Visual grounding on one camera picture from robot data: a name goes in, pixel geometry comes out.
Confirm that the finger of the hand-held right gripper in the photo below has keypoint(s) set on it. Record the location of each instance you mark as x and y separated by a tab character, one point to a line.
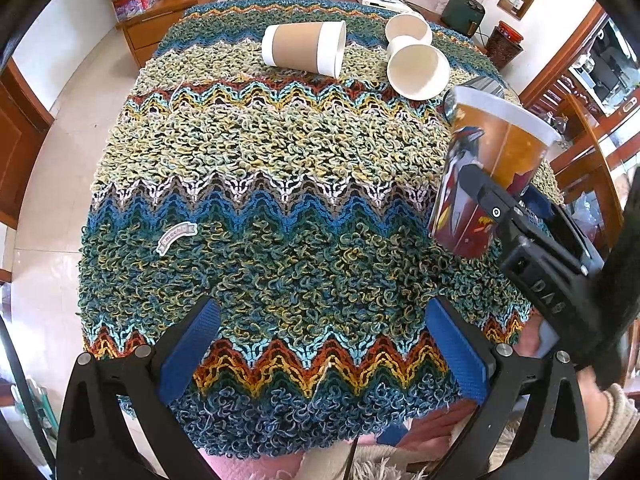
492	210
537	204

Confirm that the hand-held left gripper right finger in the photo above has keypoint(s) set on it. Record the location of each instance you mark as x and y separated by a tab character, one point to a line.
457	350

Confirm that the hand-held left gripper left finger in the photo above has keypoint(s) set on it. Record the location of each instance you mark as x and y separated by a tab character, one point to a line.
192	345

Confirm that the brown printed paper cup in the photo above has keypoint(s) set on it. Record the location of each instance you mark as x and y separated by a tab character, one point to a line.
482	150

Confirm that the person's right forearm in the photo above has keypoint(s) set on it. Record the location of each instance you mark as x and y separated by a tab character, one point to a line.
617	420

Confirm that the white paper cup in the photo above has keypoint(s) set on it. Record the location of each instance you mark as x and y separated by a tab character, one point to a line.
407	25
417	72

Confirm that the paper cup with brown sleeve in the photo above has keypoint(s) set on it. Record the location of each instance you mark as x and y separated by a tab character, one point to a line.
300	50

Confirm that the person's right hand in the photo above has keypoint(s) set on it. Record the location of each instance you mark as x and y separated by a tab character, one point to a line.
597	395

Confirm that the wooden chair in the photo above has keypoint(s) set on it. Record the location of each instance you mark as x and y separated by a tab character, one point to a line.
585	160

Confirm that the white fluffy rug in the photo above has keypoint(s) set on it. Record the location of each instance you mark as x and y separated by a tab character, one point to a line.
390	465

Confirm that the wooden display cabinet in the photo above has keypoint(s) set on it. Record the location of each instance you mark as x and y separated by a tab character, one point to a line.
595	60

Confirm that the wicker bin with red lid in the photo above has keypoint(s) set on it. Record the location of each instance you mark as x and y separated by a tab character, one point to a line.
504	42

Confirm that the colourful zigzag knit blanket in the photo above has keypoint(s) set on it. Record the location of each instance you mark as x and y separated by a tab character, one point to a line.
280	185

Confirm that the dark green speaker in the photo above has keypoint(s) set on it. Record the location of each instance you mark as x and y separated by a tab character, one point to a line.
464	12

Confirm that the wooden door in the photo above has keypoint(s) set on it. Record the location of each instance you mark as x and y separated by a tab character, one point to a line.
20	140

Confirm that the wooden drawer cabinet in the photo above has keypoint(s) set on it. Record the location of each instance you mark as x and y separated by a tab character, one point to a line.
165	25

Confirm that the red patterned box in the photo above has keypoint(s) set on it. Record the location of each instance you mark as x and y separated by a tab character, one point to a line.
132	2

